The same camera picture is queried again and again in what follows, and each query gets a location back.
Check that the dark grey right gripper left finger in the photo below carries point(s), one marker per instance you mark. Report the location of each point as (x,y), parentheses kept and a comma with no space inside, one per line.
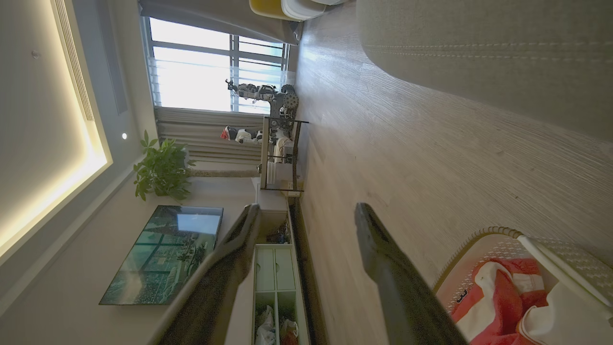
(210,287)

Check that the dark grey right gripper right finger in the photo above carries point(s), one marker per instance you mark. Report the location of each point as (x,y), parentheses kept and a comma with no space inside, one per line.
(402,297)

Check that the red garment with white stripes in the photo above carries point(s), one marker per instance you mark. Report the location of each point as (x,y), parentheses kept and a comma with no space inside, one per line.
(503,297)

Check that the grey-green fabric sofa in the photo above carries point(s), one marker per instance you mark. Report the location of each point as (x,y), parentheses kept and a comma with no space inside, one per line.
(479,48)

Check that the flat screen television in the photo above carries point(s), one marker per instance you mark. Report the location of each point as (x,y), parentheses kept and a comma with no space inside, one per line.
(163,258)

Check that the white shelf cabinet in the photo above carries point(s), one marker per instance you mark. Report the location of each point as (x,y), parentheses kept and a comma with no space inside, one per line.
(275,273)

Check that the green potted plant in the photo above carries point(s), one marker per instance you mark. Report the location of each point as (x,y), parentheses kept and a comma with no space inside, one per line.
(160,170)

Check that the beige pleated curtain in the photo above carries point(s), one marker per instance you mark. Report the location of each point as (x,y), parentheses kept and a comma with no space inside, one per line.
(206,136)

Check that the red and white toy robot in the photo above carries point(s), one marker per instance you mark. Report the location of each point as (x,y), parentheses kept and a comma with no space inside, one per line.
(242,135)

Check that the white garment with red trim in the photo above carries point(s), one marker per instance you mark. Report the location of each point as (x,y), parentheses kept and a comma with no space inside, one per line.
(565,321)

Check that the white perforated laundry basket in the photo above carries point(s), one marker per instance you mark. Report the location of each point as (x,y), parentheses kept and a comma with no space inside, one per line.
(574,258)

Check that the grey robot by window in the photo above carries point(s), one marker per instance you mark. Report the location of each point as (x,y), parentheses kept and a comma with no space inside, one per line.
(280,98)

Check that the large window with bars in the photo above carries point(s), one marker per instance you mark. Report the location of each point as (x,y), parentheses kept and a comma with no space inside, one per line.
(191,72)

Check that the long ceiling air vent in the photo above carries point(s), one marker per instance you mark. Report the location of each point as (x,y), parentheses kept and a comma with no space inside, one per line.
(76,62)

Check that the grey curtain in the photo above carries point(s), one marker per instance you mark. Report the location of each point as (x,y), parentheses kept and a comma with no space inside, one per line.
(215,14)

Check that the yellow and white chair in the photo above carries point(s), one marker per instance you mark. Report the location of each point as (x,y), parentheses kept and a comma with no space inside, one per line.
(282,7)

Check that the wooden desk with black frame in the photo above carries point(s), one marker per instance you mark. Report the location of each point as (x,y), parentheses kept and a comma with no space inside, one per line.
(264,153)

